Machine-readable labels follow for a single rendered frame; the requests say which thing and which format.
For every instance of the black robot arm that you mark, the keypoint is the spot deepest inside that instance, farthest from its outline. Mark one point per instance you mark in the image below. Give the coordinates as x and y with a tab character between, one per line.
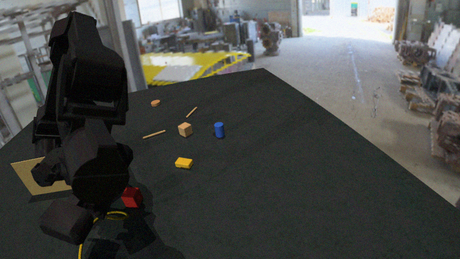
84	71

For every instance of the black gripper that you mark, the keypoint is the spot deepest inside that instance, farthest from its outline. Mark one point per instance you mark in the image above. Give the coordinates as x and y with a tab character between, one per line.
72	220

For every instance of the small tan wooden disc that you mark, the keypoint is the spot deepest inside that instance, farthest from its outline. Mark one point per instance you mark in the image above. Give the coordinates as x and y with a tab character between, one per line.
155	103

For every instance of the blue cylinder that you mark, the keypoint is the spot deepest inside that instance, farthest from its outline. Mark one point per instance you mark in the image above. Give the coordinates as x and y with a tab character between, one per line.
219	129

